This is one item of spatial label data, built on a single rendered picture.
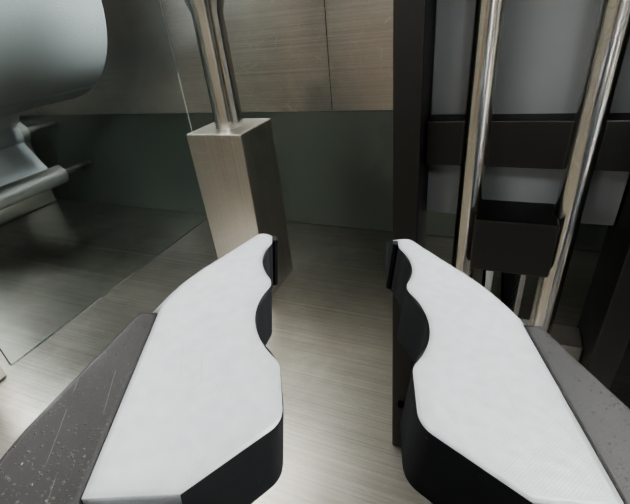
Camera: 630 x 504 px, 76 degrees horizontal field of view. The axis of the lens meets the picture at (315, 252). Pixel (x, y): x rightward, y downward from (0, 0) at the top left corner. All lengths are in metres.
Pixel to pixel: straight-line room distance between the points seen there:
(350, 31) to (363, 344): 0.50
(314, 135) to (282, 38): 0.18
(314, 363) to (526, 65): 0.41
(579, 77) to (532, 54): 0.03
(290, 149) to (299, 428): 0.55
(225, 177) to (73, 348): 0.35
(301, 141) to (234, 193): 0.27
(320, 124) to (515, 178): 0.54
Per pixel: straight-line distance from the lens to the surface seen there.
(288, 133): 0.84
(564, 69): 0.30
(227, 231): 0.64
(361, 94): 0.76
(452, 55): 0.30
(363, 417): 0.50
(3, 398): 0.70
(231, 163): 0.58
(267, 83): 0.83
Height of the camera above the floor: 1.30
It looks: 30 degrees down
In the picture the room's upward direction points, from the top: 6 degrees counter-clockwise
